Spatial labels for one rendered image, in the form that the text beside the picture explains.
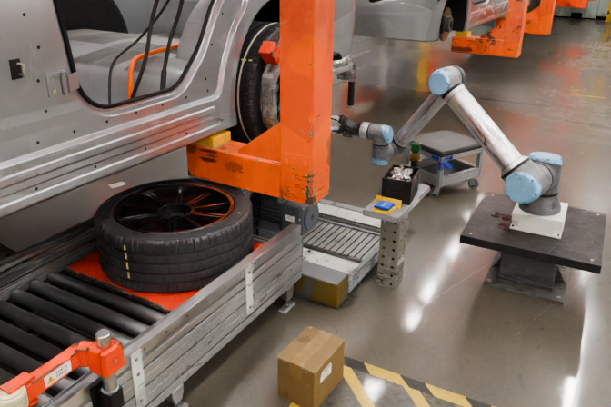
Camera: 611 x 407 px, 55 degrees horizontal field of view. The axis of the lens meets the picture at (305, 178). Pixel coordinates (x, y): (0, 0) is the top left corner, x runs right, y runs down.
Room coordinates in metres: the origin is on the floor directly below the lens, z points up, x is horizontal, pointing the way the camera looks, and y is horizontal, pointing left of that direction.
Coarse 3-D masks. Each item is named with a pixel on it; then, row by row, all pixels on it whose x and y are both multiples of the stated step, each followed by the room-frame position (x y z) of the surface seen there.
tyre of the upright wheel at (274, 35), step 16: (256, 32) 2.94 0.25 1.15; (272, 32) 2.92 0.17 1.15; (256, 48) 2.84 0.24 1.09; (240, 64) 2.81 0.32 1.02; (256, 64) 2.79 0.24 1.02; (240, 80) 2.77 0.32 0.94; (256, 80) 2.77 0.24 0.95; (240, 96) 2.76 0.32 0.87; (256, 96) 2.77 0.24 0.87; (240, 112) 2.77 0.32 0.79; (256, 112) 2.77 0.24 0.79; (240, 128) 2.82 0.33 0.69; (256, 128) 2.77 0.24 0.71
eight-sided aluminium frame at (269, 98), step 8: (264, 72) 2.78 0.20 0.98; (272, 72) 2.77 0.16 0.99; (264, 80) 2.76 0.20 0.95; (272, 80) 2.74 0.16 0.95; (264, 88) 2.76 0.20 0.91; (272, 88) 2.74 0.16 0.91; (264, 96) 2.76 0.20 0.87; (272, 96) 2.74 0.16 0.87; (264, 104) 2.76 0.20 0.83; (272, 104) 2.74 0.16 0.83; (264, 112) 2.76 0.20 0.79; (272, 112) 2.74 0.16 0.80; (264, 120) 2.76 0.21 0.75; (272, 120) 2.74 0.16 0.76
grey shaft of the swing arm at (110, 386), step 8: (96, 336) 1.33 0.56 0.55; (104, 336) 1.33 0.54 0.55; (96, 344) 1.33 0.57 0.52; (104, 344) 1.32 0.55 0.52; (112, 376) 1.33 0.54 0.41; (96, 384) 1.33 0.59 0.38; (104, 384) 1.32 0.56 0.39; (112, 384) 1.33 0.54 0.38; (96, 392) 1.33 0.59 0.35; (104, 392) 1.32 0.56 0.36; (112, 392) 1.32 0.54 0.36; (120, 392) 1.34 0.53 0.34; (96, 400) 1.32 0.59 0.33; (104, 400) 1.32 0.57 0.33; (112, 400) 1.31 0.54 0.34; (120, 400) 1.34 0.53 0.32
